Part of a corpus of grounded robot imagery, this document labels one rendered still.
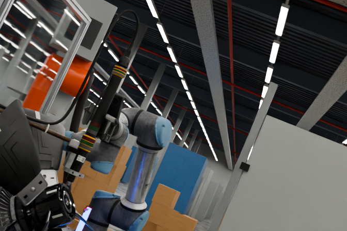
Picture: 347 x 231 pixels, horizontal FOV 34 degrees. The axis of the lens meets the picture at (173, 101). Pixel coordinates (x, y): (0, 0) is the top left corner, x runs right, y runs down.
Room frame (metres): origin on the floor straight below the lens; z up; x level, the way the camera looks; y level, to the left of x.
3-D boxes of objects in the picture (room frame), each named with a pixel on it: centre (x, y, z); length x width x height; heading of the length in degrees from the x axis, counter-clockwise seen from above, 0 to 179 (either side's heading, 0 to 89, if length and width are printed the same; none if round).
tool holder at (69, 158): (1.81, 0.20, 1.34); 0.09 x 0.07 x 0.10; 113
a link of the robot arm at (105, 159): (2.08, 0.16, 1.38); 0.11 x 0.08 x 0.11; 71
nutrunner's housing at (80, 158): (1.81, 0.19, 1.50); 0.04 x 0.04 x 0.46
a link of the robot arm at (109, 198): (2.60, 0.09, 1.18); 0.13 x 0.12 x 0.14; 71
